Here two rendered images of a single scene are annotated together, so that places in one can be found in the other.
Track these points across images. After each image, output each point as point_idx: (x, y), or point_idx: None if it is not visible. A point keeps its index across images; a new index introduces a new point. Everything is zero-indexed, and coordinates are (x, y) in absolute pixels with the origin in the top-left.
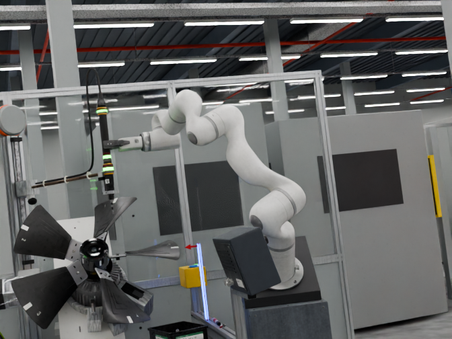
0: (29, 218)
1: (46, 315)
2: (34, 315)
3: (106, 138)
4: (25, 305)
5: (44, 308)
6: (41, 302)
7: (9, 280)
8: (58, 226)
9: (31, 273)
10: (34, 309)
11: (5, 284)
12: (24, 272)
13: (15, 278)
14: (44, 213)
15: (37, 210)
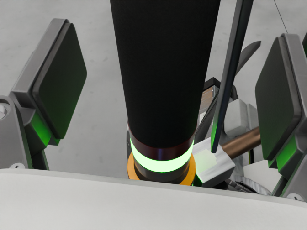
0: (245, 49)
1: (130, 153)
2: (127, 139)
3: (112, 14)
4: (127, 124)
5: (130, 147)
6: (130, 141)
7: (209, 94)
8: (207, 112)
9: (231, 118)
10: (128, 136)
11: (204, 92)
12: (234, 107)
13: (211, 99)
14: (237, 68)
15: (250, 49)
